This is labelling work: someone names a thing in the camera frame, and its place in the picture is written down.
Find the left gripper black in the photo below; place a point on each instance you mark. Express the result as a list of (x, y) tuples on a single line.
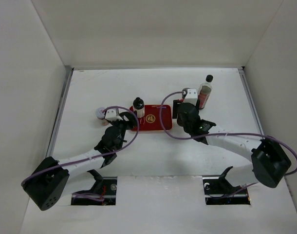
[(132, 122)]

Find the tall clear bottle black cap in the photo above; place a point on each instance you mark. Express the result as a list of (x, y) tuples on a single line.
[(204, 92)]

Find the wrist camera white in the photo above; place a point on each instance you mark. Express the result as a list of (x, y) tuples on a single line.
[(112, 115), (190, 97)]

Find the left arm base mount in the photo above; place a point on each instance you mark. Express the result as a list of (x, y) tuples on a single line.
[(101, 193)]

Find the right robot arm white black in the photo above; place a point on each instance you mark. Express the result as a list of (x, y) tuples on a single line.
[(268, 162)]

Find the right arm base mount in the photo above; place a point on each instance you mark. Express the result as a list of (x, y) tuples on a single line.
[(218, 191)]

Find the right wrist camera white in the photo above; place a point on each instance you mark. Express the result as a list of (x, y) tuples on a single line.
[(190, 97)]

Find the white bottle black cap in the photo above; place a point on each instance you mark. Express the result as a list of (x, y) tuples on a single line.
[(139, 107)]

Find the red lid sauce jar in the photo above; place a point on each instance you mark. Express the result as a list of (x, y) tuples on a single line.
[(180, 121)]

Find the jar with white pink lid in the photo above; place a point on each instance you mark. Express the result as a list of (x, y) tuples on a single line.
[(100, 114)]

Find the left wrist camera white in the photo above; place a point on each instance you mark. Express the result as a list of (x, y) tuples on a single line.
[(112, 115)]

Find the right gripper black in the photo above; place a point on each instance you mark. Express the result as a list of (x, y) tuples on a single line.
[(176, 108)]

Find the red lacquer tray gold emblem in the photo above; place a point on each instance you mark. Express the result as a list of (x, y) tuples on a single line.
[(151, 121)]

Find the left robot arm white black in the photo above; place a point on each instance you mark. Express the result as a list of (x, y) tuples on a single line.
[(47, 184)]

